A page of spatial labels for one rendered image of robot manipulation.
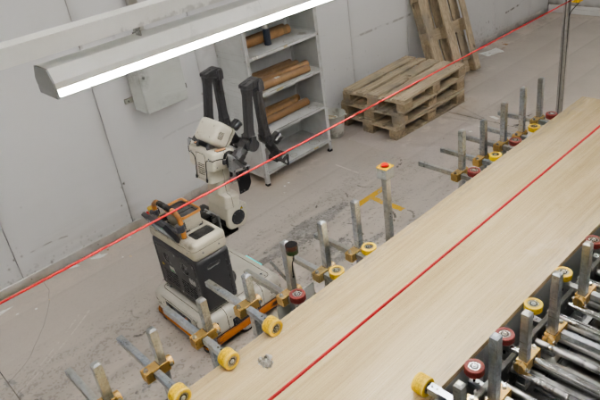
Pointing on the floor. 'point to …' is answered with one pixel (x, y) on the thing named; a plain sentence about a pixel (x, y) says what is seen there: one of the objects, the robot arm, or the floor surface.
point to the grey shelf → (230, 65)
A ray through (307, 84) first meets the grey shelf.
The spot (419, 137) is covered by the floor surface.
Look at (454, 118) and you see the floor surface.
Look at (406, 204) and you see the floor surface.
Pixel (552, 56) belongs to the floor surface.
